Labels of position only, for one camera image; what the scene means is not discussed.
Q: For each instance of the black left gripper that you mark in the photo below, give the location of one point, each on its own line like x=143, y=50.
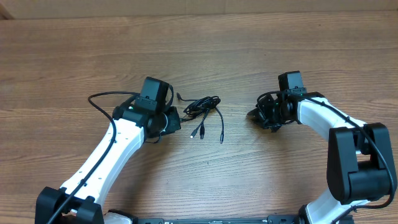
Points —
x=174, y=124

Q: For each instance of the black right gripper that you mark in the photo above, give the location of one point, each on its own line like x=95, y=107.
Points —
x=260, y=114

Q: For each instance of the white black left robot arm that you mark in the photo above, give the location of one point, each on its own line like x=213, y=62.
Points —
x=80, y=199

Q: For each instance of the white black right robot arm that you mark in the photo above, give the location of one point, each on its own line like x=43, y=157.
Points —
x=360, y=171

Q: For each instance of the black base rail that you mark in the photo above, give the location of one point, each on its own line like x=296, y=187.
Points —
x=217, y=220

